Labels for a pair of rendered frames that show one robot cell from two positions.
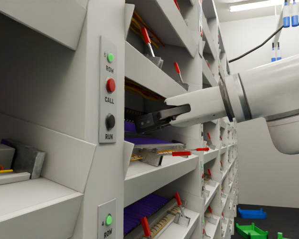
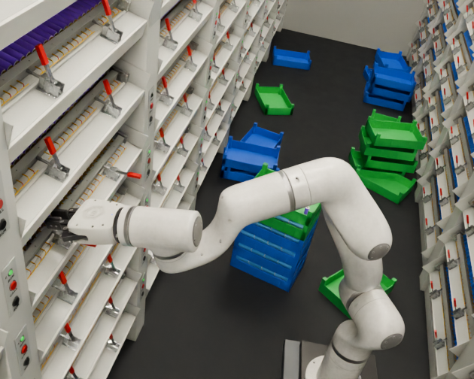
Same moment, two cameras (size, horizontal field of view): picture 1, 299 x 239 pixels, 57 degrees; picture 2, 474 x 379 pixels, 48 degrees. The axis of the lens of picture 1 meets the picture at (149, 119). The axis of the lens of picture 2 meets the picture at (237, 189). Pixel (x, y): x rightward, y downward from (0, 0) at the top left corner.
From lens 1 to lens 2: 0.92 m
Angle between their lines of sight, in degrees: 44
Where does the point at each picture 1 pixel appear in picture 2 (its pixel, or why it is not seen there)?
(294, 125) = (163, 264)
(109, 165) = (19, 315)
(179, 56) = not seen: hidden behind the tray
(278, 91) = (153, 246)
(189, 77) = (135, 59)
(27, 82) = not seen: outside the picture
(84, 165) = (2, 338)
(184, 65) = not seen: hidden behind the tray
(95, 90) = (2, 300)
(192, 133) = (136, 124)
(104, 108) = (10, 301)
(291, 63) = (165, 231)
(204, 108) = (98, 241)
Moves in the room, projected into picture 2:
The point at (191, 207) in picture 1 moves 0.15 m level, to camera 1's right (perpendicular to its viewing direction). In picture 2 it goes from (132, 193) to (181, 195)
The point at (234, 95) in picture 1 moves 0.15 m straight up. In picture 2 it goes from (122, 238) to (122, 180)
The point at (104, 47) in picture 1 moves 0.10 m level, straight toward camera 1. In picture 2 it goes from (4, 274) to (1, 321)
